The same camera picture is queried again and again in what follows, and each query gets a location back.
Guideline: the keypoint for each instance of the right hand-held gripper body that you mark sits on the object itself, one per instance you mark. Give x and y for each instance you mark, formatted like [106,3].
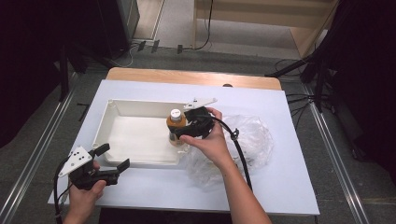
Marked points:
[199,121]

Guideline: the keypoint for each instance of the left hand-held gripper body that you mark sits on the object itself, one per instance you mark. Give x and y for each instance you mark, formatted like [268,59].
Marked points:
[77,161]

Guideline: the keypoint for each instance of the orange drink bottle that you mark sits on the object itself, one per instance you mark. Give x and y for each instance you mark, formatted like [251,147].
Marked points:
[176,123]

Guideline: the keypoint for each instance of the white plastic bin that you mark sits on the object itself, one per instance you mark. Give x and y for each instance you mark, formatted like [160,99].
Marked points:
[137,137]

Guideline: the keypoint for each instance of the clear printed plastic bag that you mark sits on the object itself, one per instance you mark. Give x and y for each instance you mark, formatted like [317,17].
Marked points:
[255,143]

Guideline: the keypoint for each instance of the person's right hand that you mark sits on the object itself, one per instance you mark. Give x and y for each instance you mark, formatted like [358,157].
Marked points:
[211,146]

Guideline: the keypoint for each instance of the person's left hand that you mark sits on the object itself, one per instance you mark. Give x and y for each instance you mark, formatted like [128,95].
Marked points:
[82,199]

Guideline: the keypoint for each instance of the wooden table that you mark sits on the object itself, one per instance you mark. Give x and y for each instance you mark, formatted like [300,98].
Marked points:
[174,76]

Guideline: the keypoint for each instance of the black floor plugs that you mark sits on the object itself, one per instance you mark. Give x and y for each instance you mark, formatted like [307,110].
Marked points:
[149,45]

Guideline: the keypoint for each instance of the black stand pole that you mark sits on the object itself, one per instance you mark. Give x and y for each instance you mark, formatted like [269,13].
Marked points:
[63,74]

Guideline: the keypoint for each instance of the white table board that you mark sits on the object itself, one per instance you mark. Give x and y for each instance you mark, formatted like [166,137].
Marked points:
[280,186]

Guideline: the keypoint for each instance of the black curtain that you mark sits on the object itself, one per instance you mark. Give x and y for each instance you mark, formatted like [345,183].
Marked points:
[28,62]
[367,77]

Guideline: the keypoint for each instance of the dark cabinet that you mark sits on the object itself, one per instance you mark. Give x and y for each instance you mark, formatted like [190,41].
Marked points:
[121,25]

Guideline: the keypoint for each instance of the light wooden shelf unit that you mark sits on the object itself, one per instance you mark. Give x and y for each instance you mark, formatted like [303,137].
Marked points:
[264,18]

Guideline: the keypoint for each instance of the black tripod stand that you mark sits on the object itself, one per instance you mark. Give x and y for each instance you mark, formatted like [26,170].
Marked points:
[317,77]

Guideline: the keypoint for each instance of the metal floor rail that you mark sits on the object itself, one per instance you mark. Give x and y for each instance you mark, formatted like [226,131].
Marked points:
[336,155]
[34,155]

